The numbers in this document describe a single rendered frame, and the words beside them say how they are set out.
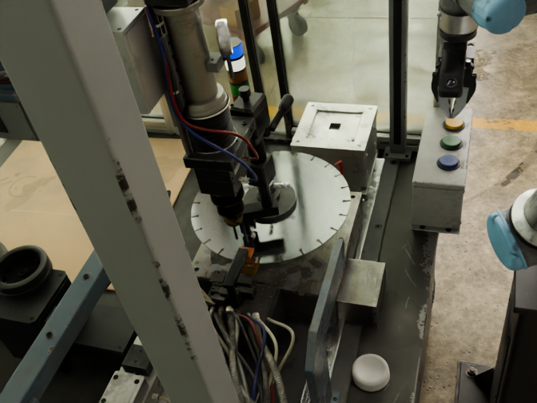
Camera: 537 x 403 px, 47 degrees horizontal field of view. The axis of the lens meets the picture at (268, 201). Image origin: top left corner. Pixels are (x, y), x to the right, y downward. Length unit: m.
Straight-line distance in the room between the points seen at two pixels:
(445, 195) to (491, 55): 2.22
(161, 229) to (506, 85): 3.02
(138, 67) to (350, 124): 0.80
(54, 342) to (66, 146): 0.74
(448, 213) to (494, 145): 1.52
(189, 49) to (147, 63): 0.06
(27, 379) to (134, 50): 0.51
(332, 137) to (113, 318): 0.65
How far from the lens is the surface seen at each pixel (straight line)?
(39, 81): 0.29
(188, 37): 0.84
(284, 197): 1.25
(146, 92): 0.84
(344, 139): 1.48
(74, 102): 0.29
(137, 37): 0.82
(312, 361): 0.99
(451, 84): 1.25
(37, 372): 1.02
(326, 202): 1.24
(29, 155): 1.99
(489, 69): 3.42
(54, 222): 1.71
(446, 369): 2.12
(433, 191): 1.37
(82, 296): 1.07
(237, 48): 1.38
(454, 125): 1.50
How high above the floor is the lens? 1.80
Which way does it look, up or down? 43 degrees down
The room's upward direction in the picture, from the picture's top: 11 degrees counter-clockwise
